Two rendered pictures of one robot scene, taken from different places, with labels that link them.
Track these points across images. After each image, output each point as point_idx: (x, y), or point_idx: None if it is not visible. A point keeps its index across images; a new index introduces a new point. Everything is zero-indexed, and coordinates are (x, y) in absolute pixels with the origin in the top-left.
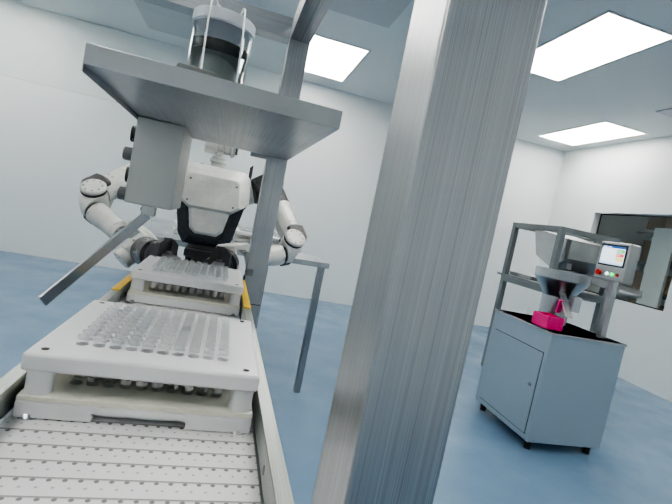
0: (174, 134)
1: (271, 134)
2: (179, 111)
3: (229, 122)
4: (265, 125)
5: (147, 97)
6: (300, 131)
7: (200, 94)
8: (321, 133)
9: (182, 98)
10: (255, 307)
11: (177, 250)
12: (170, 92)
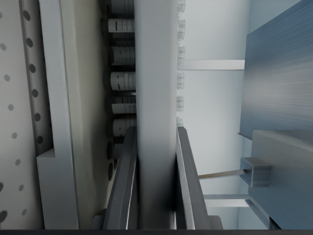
0: None
1: (292, 41)
2: (282, 112)
3: (282, 77)
4: (267, 58)
5: (264, 124)
6: (263, 39)
7: (242, 93)
8: (258, 32)
9: (252, 103)
10: None
11: (263, 230)
12: (248, 107)
